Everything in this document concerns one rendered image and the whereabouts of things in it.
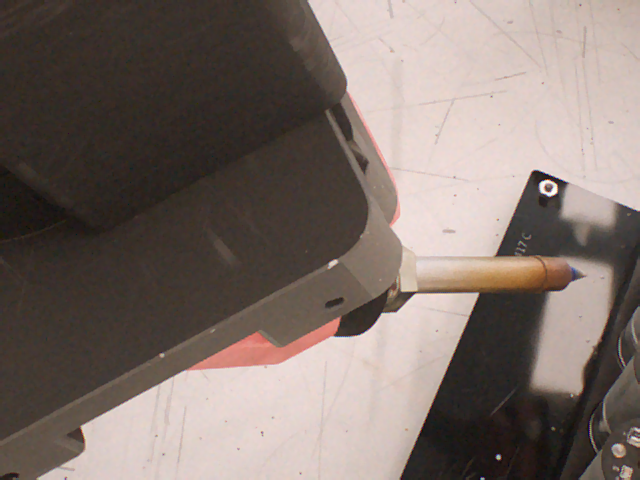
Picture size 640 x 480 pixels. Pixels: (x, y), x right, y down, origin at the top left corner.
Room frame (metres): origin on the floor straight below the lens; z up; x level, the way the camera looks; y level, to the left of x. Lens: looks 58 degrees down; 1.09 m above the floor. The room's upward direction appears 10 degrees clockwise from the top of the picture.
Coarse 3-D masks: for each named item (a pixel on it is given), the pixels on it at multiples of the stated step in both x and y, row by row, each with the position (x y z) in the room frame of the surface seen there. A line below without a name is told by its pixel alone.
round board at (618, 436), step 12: (636, 420) 0.14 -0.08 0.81; (612, 432) 0.14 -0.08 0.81; (624, 432) 0.14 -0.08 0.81; (636, 432) 0.14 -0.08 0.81; (612, 444) 0.13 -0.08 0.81; (624, 444) 0.13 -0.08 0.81; (636, 444) 0.13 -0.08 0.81; (612, 456) 0.13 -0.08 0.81; (624, 456) 0.13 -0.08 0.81; (636, 456) 0.13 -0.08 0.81; (612, 468) 0.13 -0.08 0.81; (624, 468) 0.13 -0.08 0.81; (636, 468) 0.13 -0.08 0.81
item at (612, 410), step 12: (624, 372) 0.16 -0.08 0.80; (624, 384) 0.15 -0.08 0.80; (636, 384) 0.15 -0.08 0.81; (612, 396) 0.16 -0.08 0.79; (624, 396) 0.15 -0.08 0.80; (636, 396) 0.15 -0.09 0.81; (600, 408) 0.16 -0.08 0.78; (612, 408) 0.15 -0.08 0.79; (624, 408) 0.15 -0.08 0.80; (636, 408) 0.15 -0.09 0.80; (600, 420) 0.15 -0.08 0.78; (612, 420) 0.15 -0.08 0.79; (624, 420) 0.15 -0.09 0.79; (588, 432) 0.16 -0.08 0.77; (600, 432) 0.15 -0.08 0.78; (600, 444) 0.15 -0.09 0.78
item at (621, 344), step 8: (632, 320) 0.18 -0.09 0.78; (624, 328) 0.19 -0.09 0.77; (632, 328) 0.18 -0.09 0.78; (624, 336) 0.18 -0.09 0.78; (632, 336) 0.18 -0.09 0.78; (624, 344) 0.18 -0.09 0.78; (632, 344) 0.18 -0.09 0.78; (624, 352) 0.18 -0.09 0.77; (632, 352) 0.18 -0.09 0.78; (624, 360) 0.18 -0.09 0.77; (624, 368) 0.18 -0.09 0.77
